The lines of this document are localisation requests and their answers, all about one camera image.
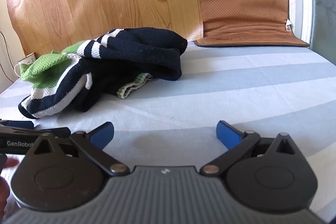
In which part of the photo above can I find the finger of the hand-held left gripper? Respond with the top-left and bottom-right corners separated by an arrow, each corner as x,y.
0,120 -> 35,129
0,127 -> 72,139

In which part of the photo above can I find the blue white striped bed sheet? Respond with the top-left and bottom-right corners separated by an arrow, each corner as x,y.
0,42 -> 336,220

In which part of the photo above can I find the thin wall cable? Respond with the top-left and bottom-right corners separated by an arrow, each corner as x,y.
0,30 -> 15,82

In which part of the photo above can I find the person's left hand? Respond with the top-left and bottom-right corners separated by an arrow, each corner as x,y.
0,158 -> 20,216

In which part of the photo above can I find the white door frame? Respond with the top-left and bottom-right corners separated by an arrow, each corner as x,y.
282,0 -> 336,67

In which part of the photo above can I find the white enamel mug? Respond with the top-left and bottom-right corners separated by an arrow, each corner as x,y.
14,52 -> 36,78

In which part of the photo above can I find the green navy white knit sweater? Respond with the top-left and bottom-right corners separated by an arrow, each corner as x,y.
18,27 -> 188,119

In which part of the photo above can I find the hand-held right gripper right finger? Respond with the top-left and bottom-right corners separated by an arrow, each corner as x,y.
200,120 -> 306,177

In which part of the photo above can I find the brown perforated seat cushion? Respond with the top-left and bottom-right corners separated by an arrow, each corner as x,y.
194,0 -> 310,47

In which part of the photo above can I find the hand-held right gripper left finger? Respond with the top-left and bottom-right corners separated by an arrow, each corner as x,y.
26,122 -> 130,177

